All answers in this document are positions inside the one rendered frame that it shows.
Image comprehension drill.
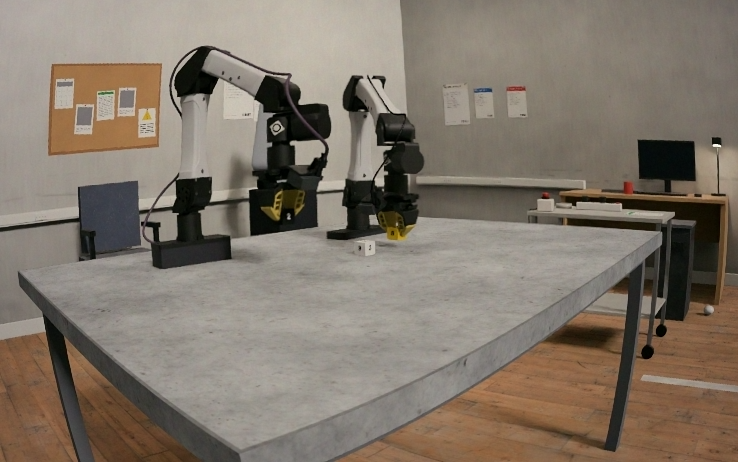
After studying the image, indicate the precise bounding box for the yellow block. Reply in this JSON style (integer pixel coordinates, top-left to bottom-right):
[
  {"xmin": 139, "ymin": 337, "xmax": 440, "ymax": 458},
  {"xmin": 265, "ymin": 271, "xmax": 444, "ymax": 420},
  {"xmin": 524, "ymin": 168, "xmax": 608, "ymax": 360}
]
[{"xmin": 387, "ymin": 226, "xmax": 406, "ymax": 240}]

